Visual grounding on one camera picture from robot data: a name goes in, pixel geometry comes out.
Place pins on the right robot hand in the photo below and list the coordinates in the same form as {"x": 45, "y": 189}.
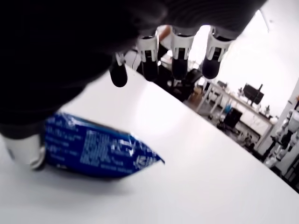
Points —
{"x": 58, "y": 46}

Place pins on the blue Oreo cookie packet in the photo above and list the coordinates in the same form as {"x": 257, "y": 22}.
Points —
{"x": 98, "y": 149}

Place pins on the brown cardboard box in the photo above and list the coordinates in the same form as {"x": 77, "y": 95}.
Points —
{"x": 195, "y": 95}

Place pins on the black swivel chair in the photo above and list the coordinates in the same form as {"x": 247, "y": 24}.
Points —
{"x": 233, "y": 117}

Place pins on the black computer monitor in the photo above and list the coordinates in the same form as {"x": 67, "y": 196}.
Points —
{"x": 251, "y": 92}

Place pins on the white workbench desk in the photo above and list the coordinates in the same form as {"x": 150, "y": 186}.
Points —
{"x": 252, "y": 109}

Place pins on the white humanoid robot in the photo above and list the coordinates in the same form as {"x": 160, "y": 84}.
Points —
{"x": 293, "y": 123}

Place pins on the black metal-frame chair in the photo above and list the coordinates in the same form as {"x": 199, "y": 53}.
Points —
{"x": 194, "y": 75}

